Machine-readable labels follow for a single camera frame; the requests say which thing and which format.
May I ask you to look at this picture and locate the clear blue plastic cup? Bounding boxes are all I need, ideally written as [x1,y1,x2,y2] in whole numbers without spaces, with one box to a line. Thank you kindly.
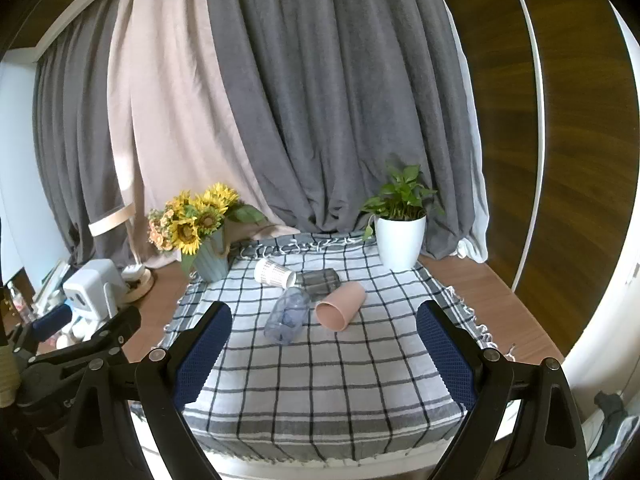
[264,287,312,345]

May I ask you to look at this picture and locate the beige curtain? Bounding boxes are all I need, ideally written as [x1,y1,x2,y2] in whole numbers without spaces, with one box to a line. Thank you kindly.
[107,0,301,270]

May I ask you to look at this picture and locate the narrow dark grey curtain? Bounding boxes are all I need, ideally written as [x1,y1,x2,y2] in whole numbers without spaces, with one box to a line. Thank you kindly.
[32,0,147,267]

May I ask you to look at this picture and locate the wide dark grey curtain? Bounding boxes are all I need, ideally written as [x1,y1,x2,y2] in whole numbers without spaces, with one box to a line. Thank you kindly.
[204,0,488,263]

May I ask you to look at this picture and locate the white plant pot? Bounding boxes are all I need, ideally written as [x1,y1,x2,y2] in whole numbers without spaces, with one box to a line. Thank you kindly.
[375,215,427,271]

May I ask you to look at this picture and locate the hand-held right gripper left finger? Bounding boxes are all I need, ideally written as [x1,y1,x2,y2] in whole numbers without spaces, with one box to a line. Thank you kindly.
[60,301,234,480]

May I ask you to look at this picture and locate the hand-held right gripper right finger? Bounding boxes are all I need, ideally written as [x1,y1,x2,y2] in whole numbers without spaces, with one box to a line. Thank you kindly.
[415,300,591,480]

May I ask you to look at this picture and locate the teal ribbed vase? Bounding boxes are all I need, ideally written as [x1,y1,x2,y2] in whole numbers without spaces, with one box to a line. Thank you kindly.
[192,230,231,283]

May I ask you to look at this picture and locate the pink cup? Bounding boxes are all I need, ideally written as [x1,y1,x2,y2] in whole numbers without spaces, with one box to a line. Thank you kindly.
[315,281,368,332]

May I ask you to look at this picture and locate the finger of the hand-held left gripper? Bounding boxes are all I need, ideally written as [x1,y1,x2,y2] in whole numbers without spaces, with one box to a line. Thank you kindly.
[26,306,144,370]
[11,304,74,357]

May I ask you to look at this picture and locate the clear grey cup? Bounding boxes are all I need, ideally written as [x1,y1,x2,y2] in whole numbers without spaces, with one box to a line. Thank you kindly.
[295,268,342,304]

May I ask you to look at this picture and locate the white box appliance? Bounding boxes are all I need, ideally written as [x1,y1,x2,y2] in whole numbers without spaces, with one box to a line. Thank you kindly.
[62,260,129,319]

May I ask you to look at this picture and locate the sunflower bouquet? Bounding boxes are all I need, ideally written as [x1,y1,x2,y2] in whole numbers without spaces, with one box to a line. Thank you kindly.
[147,182,268,275]

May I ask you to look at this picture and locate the crumpled grey cloth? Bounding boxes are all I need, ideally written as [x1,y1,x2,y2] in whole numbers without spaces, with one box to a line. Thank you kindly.
[586,391,640,480]

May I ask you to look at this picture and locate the white desk lamp wooden base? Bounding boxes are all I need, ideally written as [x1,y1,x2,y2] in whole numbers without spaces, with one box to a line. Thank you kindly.
[89,187,153,304]

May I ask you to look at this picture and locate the wooden wardrobe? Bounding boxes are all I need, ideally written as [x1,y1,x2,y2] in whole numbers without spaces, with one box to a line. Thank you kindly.
[429,0,640,358]

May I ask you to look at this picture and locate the green pothos plant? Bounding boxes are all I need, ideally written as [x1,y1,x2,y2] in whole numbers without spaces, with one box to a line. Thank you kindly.
[361,164,446,241]

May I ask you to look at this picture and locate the white sheer curtain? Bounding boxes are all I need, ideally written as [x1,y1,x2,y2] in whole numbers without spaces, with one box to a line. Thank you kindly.
[444,0,492,264]

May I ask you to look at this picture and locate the checked grey white tablecloth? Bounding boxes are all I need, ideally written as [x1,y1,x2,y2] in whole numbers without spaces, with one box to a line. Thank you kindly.
[131,232,516,463]

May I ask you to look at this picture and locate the white printed cup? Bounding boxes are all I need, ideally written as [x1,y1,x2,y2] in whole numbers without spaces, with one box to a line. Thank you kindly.
[253,258,297,289]

